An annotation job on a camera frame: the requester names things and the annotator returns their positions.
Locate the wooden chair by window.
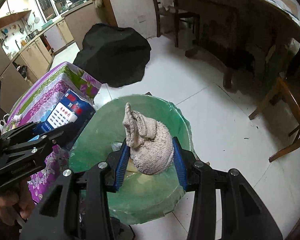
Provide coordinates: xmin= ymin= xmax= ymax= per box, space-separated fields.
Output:
xmin=153 ymin=0 xmax=200 ymax=48

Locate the dark wooden dining table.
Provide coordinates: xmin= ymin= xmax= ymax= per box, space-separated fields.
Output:
xmin=173 ymin=0 xmax=300 ymax=89

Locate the person left hand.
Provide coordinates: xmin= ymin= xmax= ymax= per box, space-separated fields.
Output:
xmin=0 ymin=177 xmax=35 ymax=226

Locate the wooden chair near bin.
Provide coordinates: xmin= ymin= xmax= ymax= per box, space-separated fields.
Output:
xmin=249 ymin=77 xmax=300 ymax=163

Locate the purple striped floral tablecloth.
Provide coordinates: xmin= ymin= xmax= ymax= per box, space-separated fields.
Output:
xmin=1 ymin=62 xmax=102 ymax=204

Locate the beige knitted rag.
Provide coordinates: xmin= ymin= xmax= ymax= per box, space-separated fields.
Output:
xmin=122 ymin=103 xmax=174 ymax=176

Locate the blue white medicine box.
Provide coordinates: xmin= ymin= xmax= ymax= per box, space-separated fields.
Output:
xmin=32 ymin=89 xmax=96 ymax=141

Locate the black cloth covered object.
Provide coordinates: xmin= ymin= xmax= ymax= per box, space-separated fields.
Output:
xmin=74 ymin=23 xmax=151 ymax=88

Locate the white plastic bag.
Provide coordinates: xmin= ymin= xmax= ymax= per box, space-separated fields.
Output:
xmin=0 ymin=113 xmax=10 ymax=134

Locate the green lined trash bin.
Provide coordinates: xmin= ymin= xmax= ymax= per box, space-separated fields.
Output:
xmin=69 ymin=94 xmax=194 ymax=224

